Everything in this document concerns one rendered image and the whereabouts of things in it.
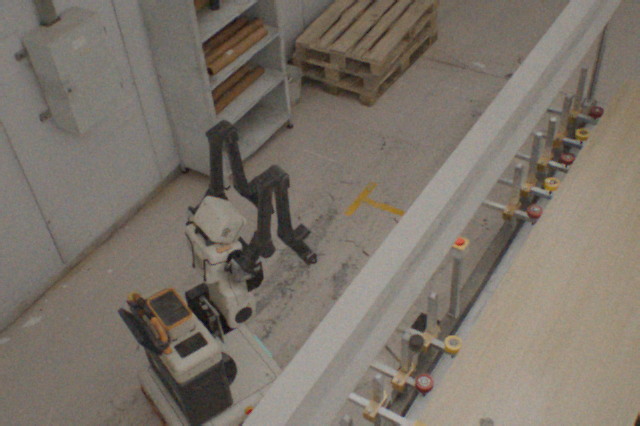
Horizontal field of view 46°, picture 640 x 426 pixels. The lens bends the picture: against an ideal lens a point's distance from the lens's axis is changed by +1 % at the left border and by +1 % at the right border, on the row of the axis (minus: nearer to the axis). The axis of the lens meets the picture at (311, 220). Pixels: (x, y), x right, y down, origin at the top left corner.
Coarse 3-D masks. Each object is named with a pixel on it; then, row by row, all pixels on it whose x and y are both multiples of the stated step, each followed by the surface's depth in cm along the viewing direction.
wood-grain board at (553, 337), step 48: (624, 96) 468; (624, 144) 435; (576, 192) 409; (624, 192) 406; (528, 240) 386; (576, 240) 383; (624, 240) 381; (528, 288) 363; (576, 288) 361; (624, 288) 359; (480, 336) 345; (528, 336) 343; (576, 336) 341; (624, 336) 339; (480, 384) 326; (528, 384) 325; (576, 384) 323; (624, 384) 322
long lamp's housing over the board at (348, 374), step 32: (608, 0) 261; (576, 64) 242; (544, 96) 226; (512, 128) 214; (480, 192) 199; (448, 224) 188; (416, 288) 178; (384, 320) 169; (352, 352) 162; (352, 384) 160; (320, 416) 153
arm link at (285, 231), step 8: (288, 184) 328; (280, 192) 333; (280, 200) 336; (288, 200) 339; (280, 208) 339; (288, 208) 342; (280, 216) 343; (288, 216) 345; (280, 224) 347; (288, 224) 348; (280, 232) 351; (288, 232) 350
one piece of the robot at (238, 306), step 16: (192, 224) 363; (192, 240) 360; (192, 256) 366; (208, 256) 349; (224, 256) 350; (208, 272) 358; (224, 272) 365; (224, 288) 373; (240, 288) 377; (224, 304) 379; (240, 304) 380; (240, 320) 387
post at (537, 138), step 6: (540, 132) 405; (534, 138) 407; (540, 138) 406; (534, 144) 409; (540, 144) 409; (534, 150) 412; (534, 156) 414; (534, 162) 417; (534, 168) 419; (528, 174) 424; (534, 174) 423; (528, 180) 427
